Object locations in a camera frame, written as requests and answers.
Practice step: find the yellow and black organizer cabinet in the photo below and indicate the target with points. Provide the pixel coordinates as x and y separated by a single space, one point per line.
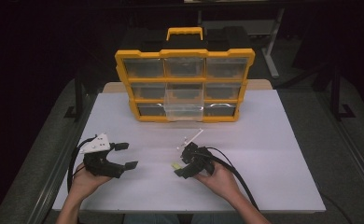
184 53

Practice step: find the clear pull-out plastic drawer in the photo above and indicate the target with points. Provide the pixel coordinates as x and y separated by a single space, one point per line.
183 104

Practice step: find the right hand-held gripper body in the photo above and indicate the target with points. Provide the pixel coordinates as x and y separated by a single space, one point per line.
198 158

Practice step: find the grid of clear bins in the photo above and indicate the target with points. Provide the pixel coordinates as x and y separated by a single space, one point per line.
143 67

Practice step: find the aluminium floor rail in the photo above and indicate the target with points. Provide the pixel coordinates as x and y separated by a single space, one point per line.
357 168
55 174

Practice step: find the person's left hand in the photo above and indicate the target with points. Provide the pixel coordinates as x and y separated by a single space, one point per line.
85 183

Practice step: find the black metal stand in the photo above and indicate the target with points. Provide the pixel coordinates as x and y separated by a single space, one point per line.
78 96
335 93

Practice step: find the small yellow plastic wall plug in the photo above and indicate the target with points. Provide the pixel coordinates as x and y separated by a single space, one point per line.
175 166

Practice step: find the person's right hand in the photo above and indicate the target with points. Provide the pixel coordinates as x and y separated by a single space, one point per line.
220 182

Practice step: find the white metal desk frame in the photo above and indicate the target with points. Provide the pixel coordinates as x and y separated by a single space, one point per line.
273 40

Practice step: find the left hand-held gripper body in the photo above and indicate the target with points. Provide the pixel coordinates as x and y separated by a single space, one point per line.
97 163

